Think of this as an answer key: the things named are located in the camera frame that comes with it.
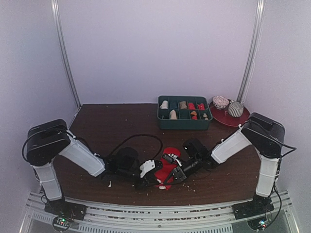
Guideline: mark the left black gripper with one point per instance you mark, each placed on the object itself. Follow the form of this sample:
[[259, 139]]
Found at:
[[145, 183]]

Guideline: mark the aluminium front rail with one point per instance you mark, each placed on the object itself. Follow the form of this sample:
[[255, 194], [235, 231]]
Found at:
[[116, 218]]

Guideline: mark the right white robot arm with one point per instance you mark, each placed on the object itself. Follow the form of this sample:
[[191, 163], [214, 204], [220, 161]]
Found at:
[[264, 136]]

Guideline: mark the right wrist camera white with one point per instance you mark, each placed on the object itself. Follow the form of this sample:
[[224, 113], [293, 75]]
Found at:
[[172, 158]]

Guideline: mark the red plate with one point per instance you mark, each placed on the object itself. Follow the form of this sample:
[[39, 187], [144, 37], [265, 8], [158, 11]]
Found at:
[[225, 118]]

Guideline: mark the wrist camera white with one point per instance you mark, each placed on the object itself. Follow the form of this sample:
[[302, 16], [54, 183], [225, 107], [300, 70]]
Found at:
[[146, 167], [172, 158]]

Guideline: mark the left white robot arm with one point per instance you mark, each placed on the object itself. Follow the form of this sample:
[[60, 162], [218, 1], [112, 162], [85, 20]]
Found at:
[[46, 141]]

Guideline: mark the right aluminium frame post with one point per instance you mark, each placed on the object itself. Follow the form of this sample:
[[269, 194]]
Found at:
[[254, 45]]

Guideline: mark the black argyle sock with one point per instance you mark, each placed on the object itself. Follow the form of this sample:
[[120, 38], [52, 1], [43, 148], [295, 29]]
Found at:
[[194, 115]]

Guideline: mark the beige rolled sock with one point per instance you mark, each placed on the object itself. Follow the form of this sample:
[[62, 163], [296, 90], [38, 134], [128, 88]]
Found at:
[[164, 105]]

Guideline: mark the striped ceramic cup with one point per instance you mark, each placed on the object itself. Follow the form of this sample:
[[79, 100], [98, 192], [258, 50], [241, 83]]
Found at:
[[235, 109]]

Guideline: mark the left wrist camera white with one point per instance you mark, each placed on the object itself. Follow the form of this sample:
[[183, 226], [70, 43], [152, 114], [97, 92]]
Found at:
[[146, 167]]

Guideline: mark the red rolled sock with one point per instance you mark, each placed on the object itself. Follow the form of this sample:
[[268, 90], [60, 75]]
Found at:
[[191, 106]]

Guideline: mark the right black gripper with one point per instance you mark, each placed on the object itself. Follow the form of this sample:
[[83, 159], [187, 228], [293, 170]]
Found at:
[[180, 174]]

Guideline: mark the green divided organizer box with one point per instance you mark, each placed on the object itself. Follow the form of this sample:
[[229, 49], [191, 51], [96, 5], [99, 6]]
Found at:
[[177, 116]]

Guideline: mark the red patterned bowl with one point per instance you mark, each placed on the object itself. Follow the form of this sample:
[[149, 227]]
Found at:
[[220, 102]]

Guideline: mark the red sock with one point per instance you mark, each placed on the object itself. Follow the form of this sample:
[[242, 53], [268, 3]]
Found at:
[[163, 173], [191, 106]]

